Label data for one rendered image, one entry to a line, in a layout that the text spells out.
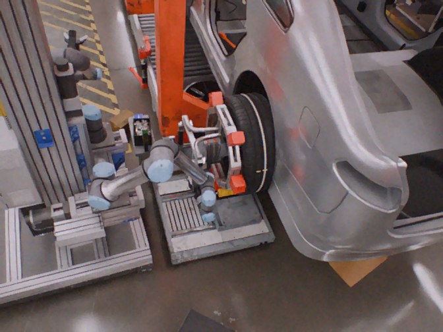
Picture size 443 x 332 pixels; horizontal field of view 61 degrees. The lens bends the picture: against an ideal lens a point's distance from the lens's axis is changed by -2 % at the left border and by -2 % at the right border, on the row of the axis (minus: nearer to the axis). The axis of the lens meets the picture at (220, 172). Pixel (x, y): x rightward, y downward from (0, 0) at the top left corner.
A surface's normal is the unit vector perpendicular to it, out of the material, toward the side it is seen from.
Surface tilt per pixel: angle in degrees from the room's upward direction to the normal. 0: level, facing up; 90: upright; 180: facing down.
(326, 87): 47
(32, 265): 0
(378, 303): 0
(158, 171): 85
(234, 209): 0
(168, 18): 90
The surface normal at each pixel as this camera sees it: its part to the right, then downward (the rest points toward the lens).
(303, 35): -0.68, -0.20
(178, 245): 0.10, -0.64
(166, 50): 0.29, 0.75
